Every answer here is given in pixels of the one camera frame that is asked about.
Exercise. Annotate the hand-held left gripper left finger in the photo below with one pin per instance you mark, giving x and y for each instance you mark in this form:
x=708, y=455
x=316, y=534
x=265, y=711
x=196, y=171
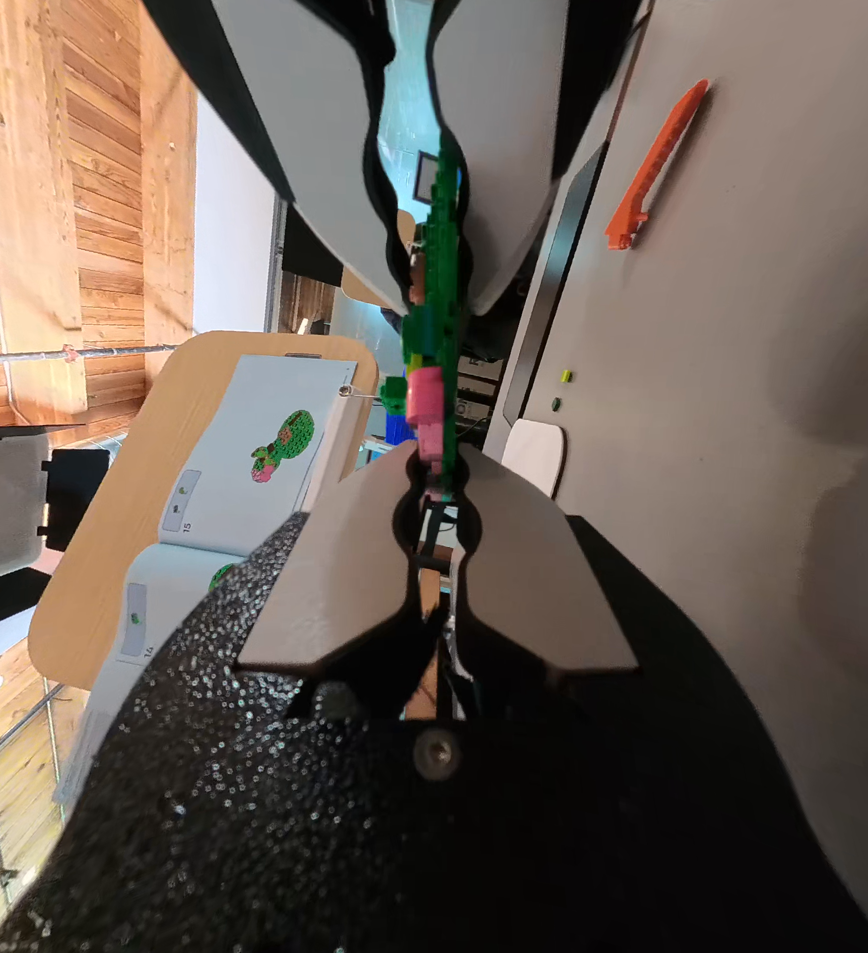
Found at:
x=337, y=588

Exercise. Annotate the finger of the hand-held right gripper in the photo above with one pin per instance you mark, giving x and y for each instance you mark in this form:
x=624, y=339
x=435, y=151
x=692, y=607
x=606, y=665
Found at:
x=307, y=112
x=508, y=112

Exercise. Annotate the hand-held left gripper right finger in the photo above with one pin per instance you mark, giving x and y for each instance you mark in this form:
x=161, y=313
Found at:
x=538, y=588

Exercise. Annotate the round green lego build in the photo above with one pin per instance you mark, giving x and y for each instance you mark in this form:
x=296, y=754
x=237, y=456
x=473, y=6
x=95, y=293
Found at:
x=445, y=290

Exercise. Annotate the small black monitor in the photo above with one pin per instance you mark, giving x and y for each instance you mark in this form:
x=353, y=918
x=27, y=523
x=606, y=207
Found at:
x=426, y=175

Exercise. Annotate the black panel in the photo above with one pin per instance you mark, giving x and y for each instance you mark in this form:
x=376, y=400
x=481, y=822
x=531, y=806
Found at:
x=311, y=249

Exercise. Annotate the orange brick separator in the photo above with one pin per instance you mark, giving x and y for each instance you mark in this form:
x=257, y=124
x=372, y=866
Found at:
x=657, y=164

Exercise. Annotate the stack of blue bins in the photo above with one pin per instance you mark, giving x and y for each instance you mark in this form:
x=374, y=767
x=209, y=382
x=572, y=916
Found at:
x=396, y=430

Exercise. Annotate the pale blue instruction page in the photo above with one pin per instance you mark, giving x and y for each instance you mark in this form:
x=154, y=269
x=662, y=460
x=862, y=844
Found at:
x=255, y=424

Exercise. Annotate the black desk mat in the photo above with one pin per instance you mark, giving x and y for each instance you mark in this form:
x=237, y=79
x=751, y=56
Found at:
x=553, y=298

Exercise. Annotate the grey ceiling pipe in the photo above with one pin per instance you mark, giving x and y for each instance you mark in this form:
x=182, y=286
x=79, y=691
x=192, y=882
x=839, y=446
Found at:
x=69, y=354

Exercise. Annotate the grey panel light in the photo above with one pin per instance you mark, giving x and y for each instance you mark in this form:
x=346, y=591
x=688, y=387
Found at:
x=2, y=514

